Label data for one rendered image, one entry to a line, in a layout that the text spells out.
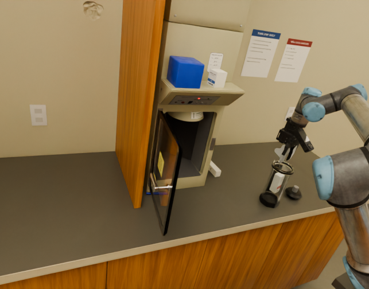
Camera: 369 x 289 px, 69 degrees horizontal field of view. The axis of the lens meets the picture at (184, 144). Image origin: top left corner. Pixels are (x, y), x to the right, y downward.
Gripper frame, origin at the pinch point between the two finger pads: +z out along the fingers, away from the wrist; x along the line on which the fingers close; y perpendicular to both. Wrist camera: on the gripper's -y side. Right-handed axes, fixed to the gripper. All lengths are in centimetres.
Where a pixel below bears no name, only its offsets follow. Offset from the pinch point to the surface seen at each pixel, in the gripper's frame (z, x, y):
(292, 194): 22.1, -13.8, -5.8
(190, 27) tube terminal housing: -49, 46, 33
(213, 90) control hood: -30, 41, 20
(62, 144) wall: 26, 77, 84
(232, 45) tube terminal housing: -45, 27, 28
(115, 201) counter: 28, 69, 34
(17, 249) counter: 28, 109, 27
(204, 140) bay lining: 1.8, 25.4, 30.5
